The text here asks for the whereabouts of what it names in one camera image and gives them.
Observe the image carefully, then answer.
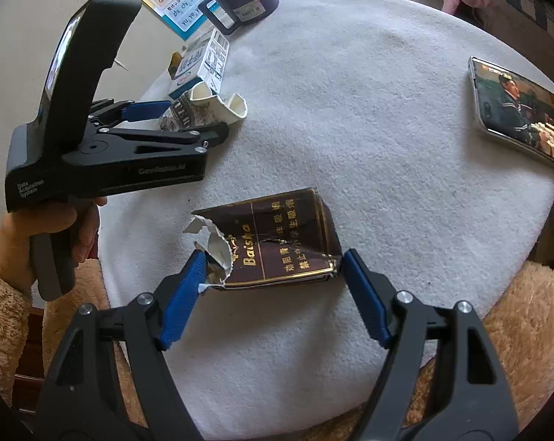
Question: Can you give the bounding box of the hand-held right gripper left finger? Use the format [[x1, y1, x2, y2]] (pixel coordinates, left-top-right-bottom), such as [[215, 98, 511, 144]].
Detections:
[[38, 249, 208, 441]]

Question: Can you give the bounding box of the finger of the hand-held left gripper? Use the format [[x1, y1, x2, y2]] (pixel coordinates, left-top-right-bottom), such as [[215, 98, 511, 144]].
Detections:
[[93, 122, 230, 153], [89, 98, 173, 125]]

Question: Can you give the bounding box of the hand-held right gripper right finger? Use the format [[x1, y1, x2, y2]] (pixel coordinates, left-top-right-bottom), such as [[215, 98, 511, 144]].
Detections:
[[342, 248, 521, 441]]

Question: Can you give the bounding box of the patterned paper cup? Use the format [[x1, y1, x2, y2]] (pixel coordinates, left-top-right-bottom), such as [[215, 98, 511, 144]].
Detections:
[[158, 82, 249, 132]]

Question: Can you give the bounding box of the dark brown cigarette box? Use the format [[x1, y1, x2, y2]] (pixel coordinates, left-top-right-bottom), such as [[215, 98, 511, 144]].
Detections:
[[183, 187, 343, 295]]

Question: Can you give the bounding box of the person's left forearm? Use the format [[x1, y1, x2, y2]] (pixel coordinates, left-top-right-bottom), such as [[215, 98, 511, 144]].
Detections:
[[0, 232, 35, 405]]

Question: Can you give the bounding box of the person's left hand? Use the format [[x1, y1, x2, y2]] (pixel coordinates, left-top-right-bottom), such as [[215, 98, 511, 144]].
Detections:
[[0, 195, 108, 286]]

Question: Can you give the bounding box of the small yellow and black box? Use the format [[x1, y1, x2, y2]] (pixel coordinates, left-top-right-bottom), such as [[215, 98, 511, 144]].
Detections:
[[168, 51, 186, 81]]

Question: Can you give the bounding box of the white and blue milk carton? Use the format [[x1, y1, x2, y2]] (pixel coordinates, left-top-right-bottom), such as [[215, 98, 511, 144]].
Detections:
[[169, 28, 230, 102]]

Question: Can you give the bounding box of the peach fluffy robe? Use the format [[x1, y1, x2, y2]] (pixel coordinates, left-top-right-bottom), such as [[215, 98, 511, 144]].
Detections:
[[40, 259, 554, 441]]

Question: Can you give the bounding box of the white towel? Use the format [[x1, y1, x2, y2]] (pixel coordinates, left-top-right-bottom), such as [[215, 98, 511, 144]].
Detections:
[[97, 0, 554, 441]]

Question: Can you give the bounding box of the smartphone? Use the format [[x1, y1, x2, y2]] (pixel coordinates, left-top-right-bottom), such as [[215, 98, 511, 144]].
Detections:
[[467, 56, 554, 171]]

